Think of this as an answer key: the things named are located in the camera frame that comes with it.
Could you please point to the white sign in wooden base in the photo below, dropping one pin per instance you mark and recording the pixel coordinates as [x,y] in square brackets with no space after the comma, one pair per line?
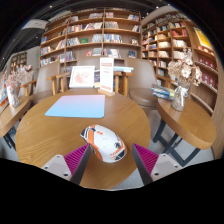
[106,75]

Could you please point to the blue pink gradient mouse pad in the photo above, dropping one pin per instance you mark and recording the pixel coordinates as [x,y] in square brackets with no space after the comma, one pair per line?
[78,106]

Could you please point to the round wooden side table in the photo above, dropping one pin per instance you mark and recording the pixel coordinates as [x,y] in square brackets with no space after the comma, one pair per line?
[188,121]
[10,115]

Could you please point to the wide wooden bookshelf unit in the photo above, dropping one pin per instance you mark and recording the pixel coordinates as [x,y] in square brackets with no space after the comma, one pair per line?
[90,33]

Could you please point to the glass vase with beige flowers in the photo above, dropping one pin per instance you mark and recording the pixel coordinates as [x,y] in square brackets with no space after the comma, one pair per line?
[180,98]

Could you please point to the white orange computer mouse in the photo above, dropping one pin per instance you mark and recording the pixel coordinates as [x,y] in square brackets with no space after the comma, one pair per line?
[105,141]

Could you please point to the white framed picture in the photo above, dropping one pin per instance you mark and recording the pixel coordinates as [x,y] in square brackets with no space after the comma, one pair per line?
[82,76]

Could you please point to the distant wooden bookshelf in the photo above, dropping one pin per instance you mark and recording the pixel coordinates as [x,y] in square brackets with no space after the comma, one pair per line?
[18,61]

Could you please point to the tall wooden bookshelf with poster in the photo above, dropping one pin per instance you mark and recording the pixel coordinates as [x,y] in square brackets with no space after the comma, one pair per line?
[200,66]

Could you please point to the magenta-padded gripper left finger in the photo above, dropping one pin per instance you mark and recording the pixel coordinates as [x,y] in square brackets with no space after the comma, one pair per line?
[58,165]

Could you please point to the glass vase with pink flowers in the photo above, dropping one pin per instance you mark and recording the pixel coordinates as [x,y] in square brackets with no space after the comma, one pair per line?
[13,98]

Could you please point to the light blue flat books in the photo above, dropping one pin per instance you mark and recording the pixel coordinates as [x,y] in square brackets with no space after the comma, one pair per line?
[123,69]

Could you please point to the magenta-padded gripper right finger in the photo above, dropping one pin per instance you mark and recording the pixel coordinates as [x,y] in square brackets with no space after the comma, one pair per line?
[163,165]

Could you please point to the dark book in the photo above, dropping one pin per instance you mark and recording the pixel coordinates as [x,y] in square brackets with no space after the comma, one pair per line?
[97,79]

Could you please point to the brown upholstered armchair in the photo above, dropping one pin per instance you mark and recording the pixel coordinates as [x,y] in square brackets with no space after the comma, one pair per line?
[86,61]
[141,80]
[43,83]

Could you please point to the stack of books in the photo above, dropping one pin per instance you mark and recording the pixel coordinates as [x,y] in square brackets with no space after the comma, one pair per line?
[162,92]

